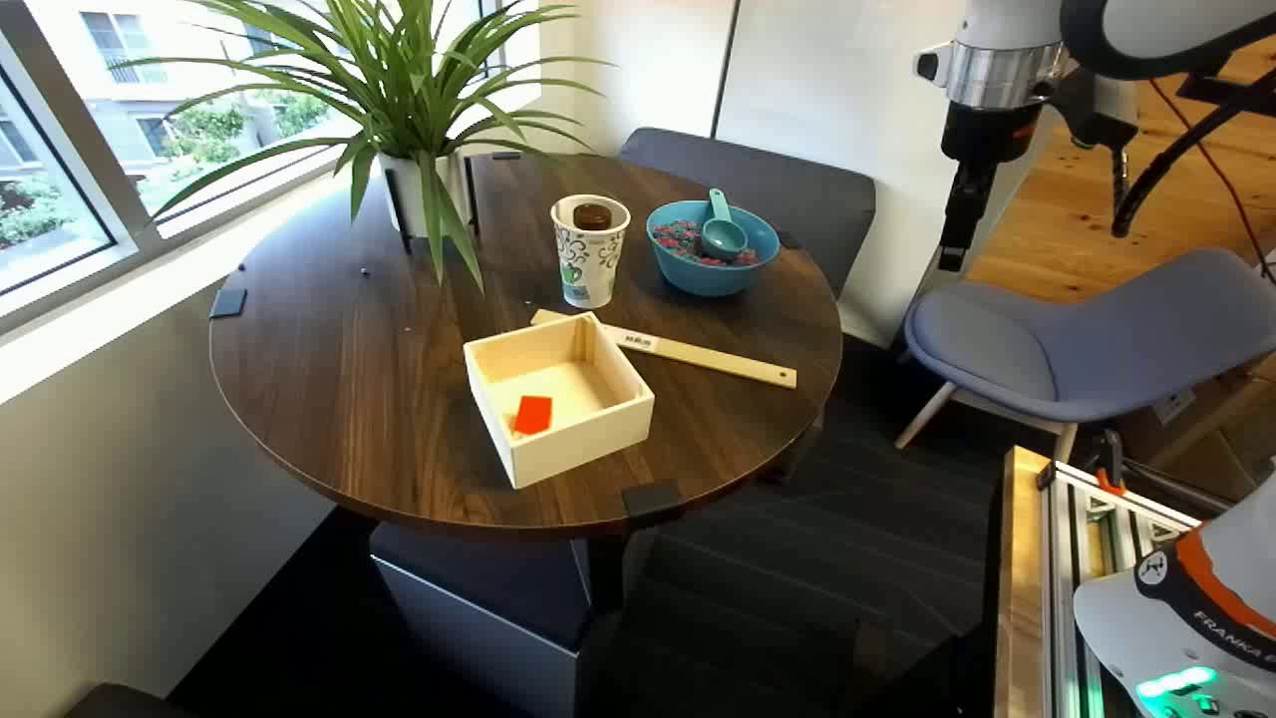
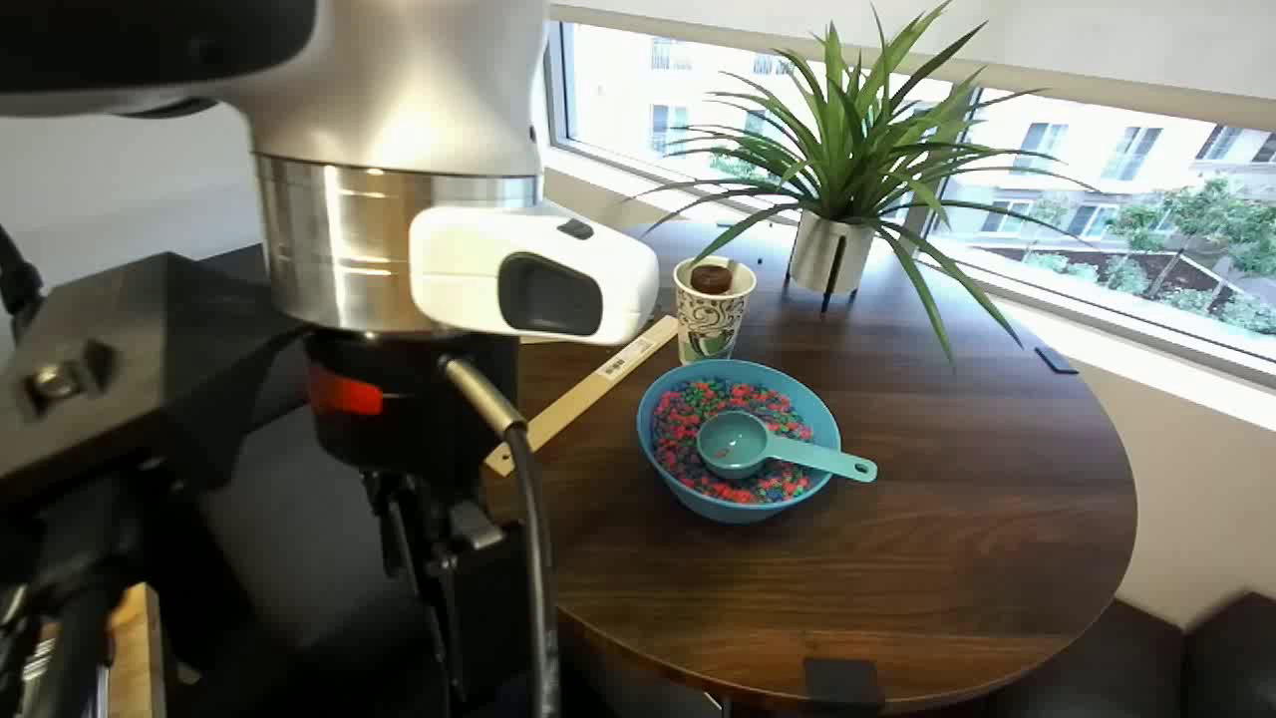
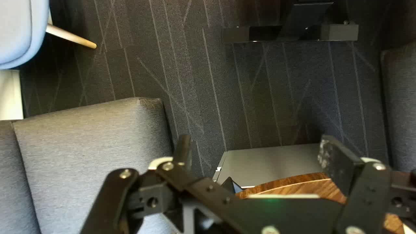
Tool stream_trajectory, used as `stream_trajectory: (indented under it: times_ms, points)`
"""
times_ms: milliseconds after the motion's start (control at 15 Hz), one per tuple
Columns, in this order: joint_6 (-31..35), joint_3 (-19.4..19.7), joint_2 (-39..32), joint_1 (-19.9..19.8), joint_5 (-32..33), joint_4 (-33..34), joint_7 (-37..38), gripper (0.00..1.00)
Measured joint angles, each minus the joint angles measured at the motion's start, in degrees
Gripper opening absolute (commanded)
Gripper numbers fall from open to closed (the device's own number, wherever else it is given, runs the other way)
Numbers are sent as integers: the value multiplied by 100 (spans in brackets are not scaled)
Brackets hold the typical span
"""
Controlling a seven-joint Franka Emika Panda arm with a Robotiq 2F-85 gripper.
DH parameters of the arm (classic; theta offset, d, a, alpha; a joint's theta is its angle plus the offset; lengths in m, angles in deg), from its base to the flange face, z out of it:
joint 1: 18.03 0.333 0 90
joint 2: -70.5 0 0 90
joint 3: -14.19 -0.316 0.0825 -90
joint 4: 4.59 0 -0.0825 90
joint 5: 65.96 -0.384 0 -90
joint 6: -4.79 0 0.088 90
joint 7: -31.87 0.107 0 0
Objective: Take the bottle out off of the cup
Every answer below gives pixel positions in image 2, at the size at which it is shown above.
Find window with white frame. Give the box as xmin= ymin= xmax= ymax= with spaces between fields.
xmin=538 ymin=0 xmax=1276 ymax=393

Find white plant pot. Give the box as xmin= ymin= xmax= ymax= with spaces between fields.
xmin=786 ymin=209 xmax=879 ymax=308

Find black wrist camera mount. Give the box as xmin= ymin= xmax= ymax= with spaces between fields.
xmin=0 ymin=252 xmax=311 ymax=502

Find colourful cereal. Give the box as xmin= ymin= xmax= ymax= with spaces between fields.
xmin=650 ymin=374 xmax=822 ymax=510

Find patterned paper cup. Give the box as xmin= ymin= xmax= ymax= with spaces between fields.
xmin=669 ymin=257 xmax=760 ymax=371

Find wooden board edge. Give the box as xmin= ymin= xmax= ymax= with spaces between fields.
xmin=103 ymin=581 xmax=172 ymax=718

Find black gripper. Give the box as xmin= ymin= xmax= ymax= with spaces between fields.
xmin=300 ymin=326 xmax=526 ymax=696

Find light wooden ruler stick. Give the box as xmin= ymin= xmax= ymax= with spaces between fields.
xmin=478 ymin=312 xmax=680 ymax=478

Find black cable with metal connector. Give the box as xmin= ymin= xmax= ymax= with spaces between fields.
xmin=438 ymin=354 xmax=562 ymax=718

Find black tape patch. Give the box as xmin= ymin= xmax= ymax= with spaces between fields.
xmin=800 ymin=655 xmax=889 ymax=712

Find blue bowl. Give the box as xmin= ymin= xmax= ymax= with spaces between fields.
xmin=632 ymin=354 xmax=844 ymax=527

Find aluminium rail frame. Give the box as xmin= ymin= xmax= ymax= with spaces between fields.
xmin=0 ymin=581 xmax=110 ymax=718

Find green spiky plant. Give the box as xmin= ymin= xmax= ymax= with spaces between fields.
xmin=643 ymin=0 xmax=1070 ymax=363

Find teal measuring scoop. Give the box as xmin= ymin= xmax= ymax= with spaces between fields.
xmin=691 ymin=407 xmax=879 ymax=487

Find dark upholstered bench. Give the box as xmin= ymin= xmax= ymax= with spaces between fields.
xmin=1180 ymin=589 xmax=1276 ymax=718

